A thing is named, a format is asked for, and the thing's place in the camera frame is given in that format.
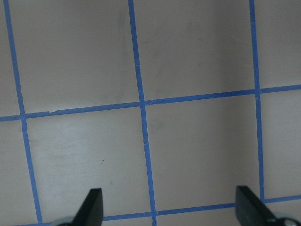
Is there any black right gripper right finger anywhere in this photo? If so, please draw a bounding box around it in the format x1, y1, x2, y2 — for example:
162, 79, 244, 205
235, 186, 278, 226

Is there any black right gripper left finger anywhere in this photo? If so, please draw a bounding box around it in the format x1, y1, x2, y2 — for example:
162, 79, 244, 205
71, 188, 103, 226

